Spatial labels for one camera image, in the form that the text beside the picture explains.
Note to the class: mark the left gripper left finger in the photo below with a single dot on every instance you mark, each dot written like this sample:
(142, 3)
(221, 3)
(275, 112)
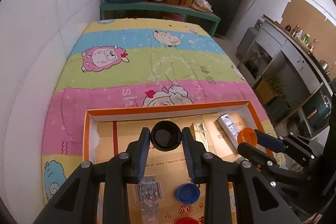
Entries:
(126, 168)

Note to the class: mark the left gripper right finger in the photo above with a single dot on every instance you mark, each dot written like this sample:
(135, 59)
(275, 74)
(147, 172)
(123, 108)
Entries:
(209, 169)

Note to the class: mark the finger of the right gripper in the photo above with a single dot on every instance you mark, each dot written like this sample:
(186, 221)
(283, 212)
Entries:
(267, 164)
(293, 145)

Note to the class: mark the orange bottle cap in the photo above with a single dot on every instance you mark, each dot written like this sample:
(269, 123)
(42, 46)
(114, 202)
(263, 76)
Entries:
(247, 135)

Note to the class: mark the clear glitter rectangular box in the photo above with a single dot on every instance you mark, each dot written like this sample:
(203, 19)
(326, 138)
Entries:
(149, 195)

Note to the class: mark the blue bottle cap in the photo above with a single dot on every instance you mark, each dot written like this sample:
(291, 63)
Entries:
(188, 193)

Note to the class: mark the gold rectangular box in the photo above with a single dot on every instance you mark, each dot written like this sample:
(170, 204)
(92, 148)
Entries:
(198, 131)

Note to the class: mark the white Hello Kitty box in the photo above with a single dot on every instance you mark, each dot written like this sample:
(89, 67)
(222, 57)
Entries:
(230, 128)

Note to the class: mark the black bottle cap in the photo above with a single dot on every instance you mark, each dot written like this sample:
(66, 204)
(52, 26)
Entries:
(165, 136)

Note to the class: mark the red bottle cap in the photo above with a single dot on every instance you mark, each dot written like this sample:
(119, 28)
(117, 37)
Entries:
(187, 220)

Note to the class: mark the teal rectangular box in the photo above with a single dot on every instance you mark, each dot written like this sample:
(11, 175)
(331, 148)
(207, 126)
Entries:
(239, 160)

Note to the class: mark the shallow orange-rimmed cardboard box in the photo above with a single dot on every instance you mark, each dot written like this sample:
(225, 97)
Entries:
(107, 132)

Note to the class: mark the grey kitchen counter cabinet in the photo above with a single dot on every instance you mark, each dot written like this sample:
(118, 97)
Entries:
(287, 79)

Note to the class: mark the colourful cartoon sheep bedsheet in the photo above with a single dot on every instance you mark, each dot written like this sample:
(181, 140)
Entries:
(134, 63)

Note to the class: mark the plastic bag of buns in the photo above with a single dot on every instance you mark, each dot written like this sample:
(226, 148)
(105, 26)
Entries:
(201, 5)

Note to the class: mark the green low bench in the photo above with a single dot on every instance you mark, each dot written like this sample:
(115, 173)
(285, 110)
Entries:
(161, 7)

